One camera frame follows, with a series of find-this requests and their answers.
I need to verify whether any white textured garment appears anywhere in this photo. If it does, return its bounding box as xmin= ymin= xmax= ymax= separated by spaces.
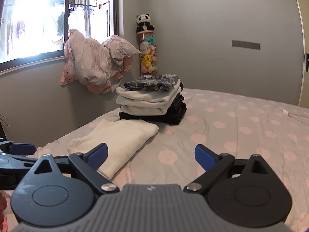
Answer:
xmin=68 ymin=119 xmax=159 ymax=180

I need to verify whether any rust red fleece garment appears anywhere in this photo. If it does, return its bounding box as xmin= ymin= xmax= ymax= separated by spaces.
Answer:
xmin=0 ymin=192 xmax=8 ymax=232

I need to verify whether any grey pink-dotted bedsheet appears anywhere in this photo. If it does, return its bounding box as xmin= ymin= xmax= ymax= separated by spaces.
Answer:
xmin=4 ymin=87 xmax=309 ymax=232

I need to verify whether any grey folded sweater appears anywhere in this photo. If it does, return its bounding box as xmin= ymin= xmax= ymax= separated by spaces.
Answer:
xmin=120 ymin=104 xmax=171 ymax=116

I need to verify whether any crumpled pink grey duvet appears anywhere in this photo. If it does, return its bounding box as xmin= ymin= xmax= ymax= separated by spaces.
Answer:
xmin=60 ymin=29 xmax=140 ymax=94

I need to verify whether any light grey folded garment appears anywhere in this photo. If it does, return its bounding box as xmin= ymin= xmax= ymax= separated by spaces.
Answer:
xmin=116 ymin=80 xmax=182 ymax=109

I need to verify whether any window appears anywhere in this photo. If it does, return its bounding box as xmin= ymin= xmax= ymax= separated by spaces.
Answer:
xmin=1 ymin=0 xmax=117 ymax=72

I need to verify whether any black floral folded garment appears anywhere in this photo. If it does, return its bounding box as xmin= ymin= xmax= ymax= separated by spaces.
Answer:
xmin=124 ymin=74 xmax=179 ymax=92

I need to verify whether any plush toy column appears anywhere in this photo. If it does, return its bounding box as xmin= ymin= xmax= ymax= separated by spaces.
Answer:
xmin=136 ymin=14 xmax=158 ymax=75

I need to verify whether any beige bedroom door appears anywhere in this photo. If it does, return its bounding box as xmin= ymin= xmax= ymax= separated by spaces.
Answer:
xmin=296 ymin=0 xmax=309 ymax=108

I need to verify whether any white charger with cable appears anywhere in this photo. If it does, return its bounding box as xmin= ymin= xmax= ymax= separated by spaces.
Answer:
xmin=273 ymin=102 xmax=308 ymax=119

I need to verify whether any grey wall plate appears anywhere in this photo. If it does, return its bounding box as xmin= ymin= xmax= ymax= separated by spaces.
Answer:
xmin=232 ymin=40 xmax=260 ymax=50

